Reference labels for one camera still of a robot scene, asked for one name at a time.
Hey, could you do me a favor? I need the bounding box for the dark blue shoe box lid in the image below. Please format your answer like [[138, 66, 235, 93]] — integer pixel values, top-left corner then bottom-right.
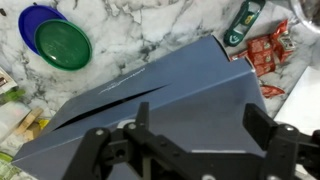
[[13, 36, 264, 180]]

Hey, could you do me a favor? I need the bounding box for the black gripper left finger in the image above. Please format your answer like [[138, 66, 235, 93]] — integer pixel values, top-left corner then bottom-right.
[[61, 101, 151, 180]]

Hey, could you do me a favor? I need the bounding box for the red snack packet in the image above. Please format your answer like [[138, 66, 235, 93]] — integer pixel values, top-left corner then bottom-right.
[[229, 19, 298, 99]]

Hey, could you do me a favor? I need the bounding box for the blue plastic lid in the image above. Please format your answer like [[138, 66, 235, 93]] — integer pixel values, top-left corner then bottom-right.
[[18, 5, 66, 54]]

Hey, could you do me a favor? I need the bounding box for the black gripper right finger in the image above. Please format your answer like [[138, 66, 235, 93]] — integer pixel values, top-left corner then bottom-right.
[[242, 102, 301, 180]]

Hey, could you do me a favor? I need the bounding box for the wooden block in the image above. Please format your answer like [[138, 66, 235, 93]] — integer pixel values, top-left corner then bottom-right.
[[14, 107, 43, 141]]

